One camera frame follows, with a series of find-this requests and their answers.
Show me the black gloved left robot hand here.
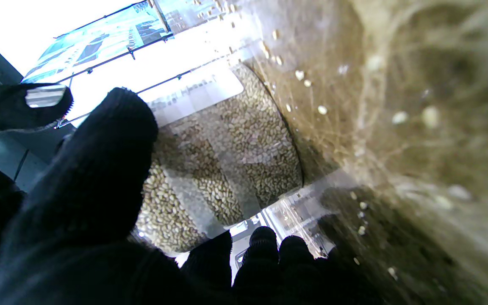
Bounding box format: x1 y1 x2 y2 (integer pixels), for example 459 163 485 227
0 87 380 305

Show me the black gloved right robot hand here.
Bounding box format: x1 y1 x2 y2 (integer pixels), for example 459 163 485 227
0 82 74 133

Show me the clear grain jar with label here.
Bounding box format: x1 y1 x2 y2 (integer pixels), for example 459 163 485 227
134 64 304 255

